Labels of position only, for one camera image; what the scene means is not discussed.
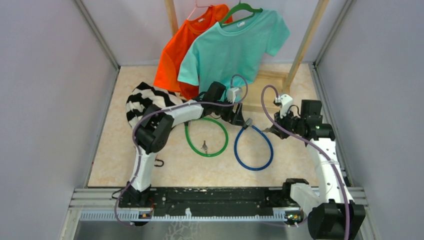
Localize orange t-shirt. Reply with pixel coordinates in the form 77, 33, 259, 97
153, 4, 230, 100

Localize green hanger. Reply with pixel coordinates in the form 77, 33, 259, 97
218, 0, 265, 27

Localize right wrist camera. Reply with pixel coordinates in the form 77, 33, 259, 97
273, 94, 293, 119

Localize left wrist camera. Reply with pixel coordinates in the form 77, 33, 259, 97
226, 87, 243, 103

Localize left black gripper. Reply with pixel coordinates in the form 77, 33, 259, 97
213, 97, 246, 127

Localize green cable lock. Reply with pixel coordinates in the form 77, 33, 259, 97
183, 118, 229, 158

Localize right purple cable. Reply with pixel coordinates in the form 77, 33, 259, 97
260, 85, 351, 240

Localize purple cable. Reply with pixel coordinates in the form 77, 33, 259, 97
260, 85, 351, 240
113, 74, 249, 228

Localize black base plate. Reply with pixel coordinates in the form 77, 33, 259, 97
118, 187, 299, 217

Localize teal t-shirt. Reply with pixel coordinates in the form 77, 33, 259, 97
177, 9, 290, 100

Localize blue cable lock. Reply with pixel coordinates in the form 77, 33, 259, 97
233, 117, 275, 172

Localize black white striped garment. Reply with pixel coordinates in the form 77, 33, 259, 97
125, 82, 186, 130

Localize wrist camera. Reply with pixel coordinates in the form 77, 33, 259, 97
273, 94, 293, 119
226, 87, 243, 103

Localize pink hanger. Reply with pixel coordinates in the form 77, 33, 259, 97
186, 0, 213, 21

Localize green lock keys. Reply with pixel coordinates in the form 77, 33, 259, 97
201, 140, 209, 155

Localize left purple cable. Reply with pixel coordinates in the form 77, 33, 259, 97
113, 74, 249, 228

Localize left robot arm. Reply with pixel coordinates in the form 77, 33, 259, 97
122, 81, 246, 207

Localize wooden clothes rack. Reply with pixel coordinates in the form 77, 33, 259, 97
164, 0, 330, 114

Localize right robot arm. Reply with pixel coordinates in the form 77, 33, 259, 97
267, 94, 366, 240

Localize orange padlock with keys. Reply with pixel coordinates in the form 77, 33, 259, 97
154, 159, 165, 168

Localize aluminium rail frame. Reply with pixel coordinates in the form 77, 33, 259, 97
67, 187, 370, 223

